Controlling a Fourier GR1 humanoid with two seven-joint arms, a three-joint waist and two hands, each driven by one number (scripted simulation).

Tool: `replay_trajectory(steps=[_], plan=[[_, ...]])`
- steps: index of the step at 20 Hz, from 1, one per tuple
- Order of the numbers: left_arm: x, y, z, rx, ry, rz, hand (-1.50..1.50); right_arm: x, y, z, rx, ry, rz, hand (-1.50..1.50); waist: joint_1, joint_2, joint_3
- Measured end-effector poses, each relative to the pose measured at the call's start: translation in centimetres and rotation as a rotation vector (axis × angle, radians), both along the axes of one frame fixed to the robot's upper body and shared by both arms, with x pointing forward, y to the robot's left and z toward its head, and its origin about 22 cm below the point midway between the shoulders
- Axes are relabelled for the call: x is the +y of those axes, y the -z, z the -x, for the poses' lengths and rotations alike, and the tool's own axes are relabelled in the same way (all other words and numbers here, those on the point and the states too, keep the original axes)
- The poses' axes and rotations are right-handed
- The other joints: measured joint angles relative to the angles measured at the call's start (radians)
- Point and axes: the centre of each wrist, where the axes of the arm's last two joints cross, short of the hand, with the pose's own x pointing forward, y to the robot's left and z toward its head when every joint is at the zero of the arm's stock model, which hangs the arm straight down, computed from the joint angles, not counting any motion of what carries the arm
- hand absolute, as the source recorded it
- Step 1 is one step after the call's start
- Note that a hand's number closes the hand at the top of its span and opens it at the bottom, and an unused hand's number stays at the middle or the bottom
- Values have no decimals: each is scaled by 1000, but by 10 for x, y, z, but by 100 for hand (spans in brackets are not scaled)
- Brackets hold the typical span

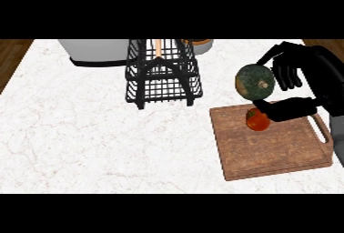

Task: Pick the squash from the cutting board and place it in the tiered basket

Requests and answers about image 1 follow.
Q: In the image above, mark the green round squash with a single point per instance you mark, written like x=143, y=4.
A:
x=254, y=81

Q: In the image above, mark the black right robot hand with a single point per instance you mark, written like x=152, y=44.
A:
x=309, y=79

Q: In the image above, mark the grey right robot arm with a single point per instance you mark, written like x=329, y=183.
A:
x=337, y=133

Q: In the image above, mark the grey appliance with black base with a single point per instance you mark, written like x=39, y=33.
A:
x=96, y=51

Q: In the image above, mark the grey bowl with orange contents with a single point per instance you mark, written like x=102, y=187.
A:
x=201, y=45

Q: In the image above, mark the brown wooden cutting board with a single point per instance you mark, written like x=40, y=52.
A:
x=270, y=145

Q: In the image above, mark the red tomato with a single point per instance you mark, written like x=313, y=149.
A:
x=257, y=120

